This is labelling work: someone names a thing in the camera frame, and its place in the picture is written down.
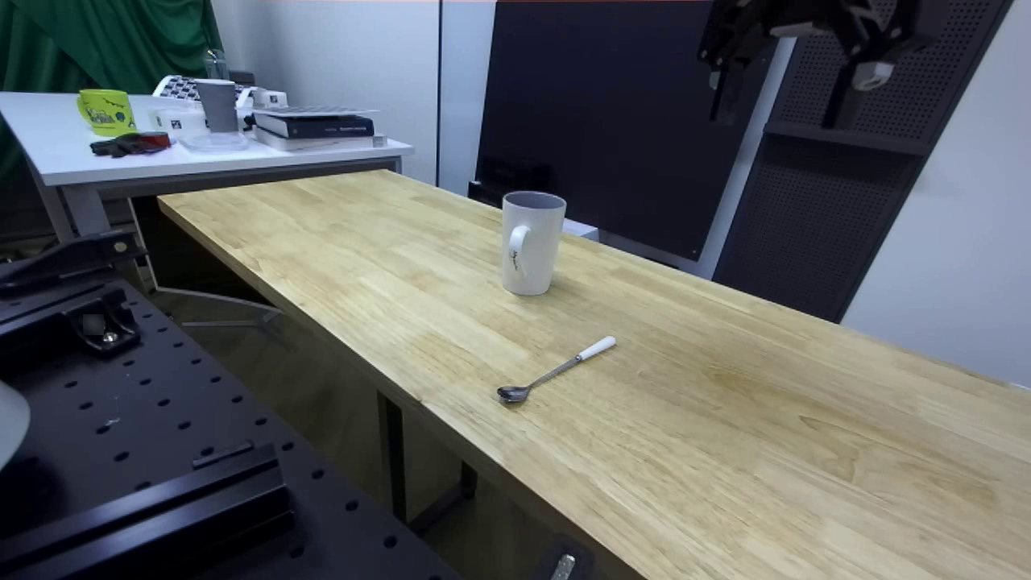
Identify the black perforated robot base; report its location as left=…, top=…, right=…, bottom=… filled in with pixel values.
left=0, top=234, right=453, bottom=580

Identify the metal spoon white handle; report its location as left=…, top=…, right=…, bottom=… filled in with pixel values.
left=496, top=336, right=619, bottom=405

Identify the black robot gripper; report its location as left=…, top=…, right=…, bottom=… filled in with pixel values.
left=700, top=0, right=932, bottom=130

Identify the grey cup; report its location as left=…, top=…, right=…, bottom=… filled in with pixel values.
left=192, top=76, right=239, bottom=132

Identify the white ceramic mug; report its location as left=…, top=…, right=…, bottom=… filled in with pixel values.
left=502, top=190, right=568, bottom=295

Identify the white side table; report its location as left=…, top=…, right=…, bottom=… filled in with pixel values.
left=0, top=90, right=409, bottom=241

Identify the white patterned box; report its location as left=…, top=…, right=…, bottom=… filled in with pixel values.
left=152, top=75, right=205, bottom=134

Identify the dark panel with white frame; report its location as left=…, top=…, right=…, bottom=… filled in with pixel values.
left=471, top=0, right=793, bottom=277

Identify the dark perforated panel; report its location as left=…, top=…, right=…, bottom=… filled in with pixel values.
left=714, top=0, right=1016, bottom=322

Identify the dark red object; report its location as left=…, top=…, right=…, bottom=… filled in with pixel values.
left=89, top=132, right=170, bottom=156

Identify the black and white book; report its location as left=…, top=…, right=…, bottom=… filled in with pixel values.
left=255, top=111, right=376, bottom=137

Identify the yellow green card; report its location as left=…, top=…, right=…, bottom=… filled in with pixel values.
left=77, top=90, right=134, bottom=134

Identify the green curtain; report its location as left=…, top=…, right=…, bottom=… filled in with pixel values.
left=0, top=0, right=221, bottom=92

